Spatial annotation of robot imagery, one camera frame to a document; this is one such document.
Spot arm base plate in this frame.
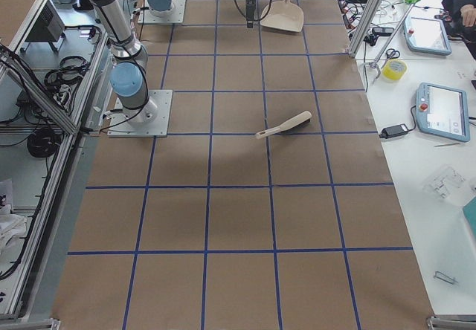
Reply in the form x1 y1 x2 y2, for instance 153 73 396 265
107 90 173 138
138 0 187 25

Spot white crumpled cloth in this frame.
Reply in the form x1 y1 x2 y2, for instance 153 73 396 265
0 179 28 260

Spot blue teach pendant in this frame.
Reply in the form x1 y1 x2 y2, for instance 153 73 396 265
404 16 452 56
416 82 470 143

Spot lower blue teach pendant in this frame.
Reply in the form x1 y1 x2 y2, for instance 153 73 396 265
416 82 470 143

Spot black scissors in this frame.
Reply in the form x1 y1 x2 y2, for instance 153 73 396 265
385 48 400 59

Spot upper blue teach pendant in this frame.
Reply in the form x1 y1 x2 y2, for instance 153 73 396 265
404 16 452 56

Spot beige hand brush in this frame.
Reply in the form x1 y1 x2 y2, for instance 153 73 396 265
254 111 312 139

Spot yellow tape roll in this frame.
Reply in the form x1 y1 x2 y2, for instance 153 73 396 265
382 59 407 81

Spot black power adapter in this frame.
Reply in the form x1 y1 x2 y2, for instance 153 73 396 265
379 123 410 139

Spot beige dustpan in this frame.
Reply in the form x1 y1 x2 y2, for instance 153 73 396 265
260 0 304 33

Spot aluminium frame post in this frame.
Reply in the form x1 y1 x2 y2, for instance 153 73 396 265
348 0 382 58

